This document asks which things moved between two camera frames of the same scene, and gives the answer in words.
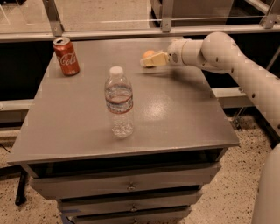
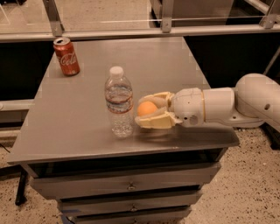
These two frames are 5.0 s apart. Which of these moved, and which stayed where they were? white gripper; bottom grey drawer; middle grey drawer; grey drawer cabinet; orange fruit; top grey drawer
Moved: orange fruit; white gripper
Stayed: grey drawer cabinet; middle grey drawer; bottom grey drawer; top grey drawer
